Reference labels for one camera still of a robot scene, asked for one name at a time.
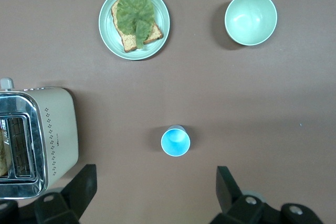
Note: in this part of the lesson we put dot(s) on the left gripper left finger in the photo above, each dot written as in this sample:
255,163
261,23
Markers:
78,195

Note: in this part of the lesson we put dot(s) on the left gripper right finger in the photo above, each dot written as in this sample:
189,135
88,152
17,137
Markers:
231,197

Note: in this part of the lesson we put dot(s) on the plain blue cup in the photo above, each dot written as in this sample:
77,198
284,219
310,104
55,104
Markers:
175,141

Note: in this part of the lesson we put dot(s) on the beige and chrome toaster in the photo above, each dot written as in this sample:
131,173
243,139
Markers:
59,129

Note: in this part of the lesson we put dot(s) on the brown toast slice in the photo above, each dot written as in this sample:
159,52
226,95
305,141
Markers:
2,153
127,41

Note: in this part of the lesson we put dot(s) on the brown table cover cloth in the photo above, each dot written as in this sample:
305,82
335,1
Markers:
236,103

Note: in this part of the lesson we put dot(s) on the pale green plate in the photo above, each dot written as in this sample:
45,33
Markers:
107,32

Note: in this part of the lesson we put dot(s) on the pale green bowl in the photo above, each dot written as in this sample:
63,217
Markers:
250,19

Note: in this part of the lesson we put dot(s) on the green lettuce leaf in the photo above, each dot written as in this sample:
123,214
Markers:
134,13

